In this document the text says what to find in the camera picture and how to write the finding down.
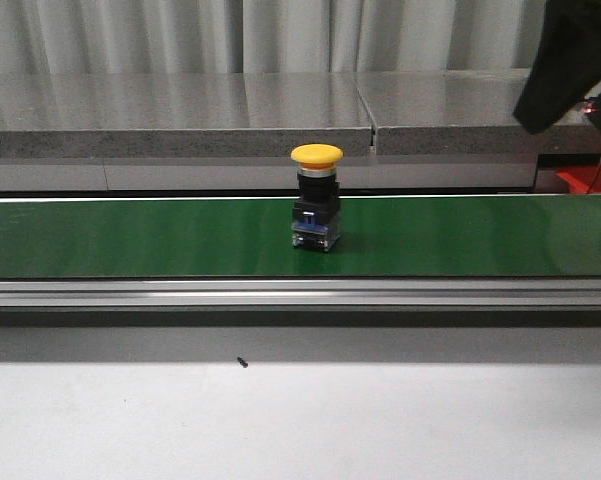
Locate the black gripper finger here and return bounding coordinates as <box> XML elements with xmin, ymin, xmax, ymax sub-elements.
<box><xmin>513</xmin><ymin>1</ymin><xmax>601</xmax><ymax>134</ymax></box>

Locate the red plastic bin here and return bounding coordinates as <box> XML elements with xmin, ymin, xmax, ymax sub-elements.
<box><xmin>557</xmin><ymin>166</ymin><xmax>601</xmax><ymax>195</ymax></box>

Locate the white cabinet panel under counter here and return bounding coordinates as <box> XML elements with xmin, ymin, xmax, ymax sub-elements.
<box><xmin>0</xmin><ymin>154</ymin><xmax>538</xmax><ymax>192</ymax></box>

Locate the grey stone countertop slab right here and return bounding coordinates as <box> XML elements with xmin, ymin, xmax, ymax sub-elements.
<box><xmin>355</xmin><ymin>69</ymin><xmax>601</xmax><ymax>155</ymax></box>

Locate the grey stone countertop slab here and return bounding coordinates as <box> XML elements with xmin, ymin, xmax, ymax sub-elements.
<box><xmin>355</xmin><ymin>69</ymin><xmax>601</xmax><ymax>155</ymax></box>
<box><xmin>0</xmin><ymin>73</ymin><xmax>373</xmax><ymax>159</ymax></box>

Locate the green conveyor belt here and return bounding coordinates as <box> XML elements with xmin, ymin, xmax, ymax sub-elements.
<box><xmin>0</xmin><ymin>195</ymin><xmax>601</xmax><ymax>279</ymax></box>

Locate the yellow mushroom push button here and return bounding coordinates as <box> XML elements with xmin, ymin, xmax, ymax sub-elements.
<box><xmin>291</xmin><ymin>144</ymin><xmax>344</xmax><ymax>252</ymax></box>

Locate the grey stone countertop slab left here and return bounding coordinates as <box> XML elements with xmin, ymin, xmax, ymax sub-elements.
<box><xmin>0</xmin><ymin>73</ymin><xmax>373</xmax><ymax>159</ymax></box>

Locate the grey curtain backdrop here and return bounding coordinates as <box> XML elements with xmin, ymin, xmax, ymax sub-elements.
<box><xmin>0</xmin><ymin>1</ymin><xmax>544</xmax><ymax>74</ymax></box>

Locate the aluminium conveyor side rail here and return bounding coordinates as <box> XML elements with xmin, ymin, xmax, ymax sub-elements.
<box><xmin>0</xmin><ymin>278</ymin><xmax>601</xmax><ymax>312</ymax></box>

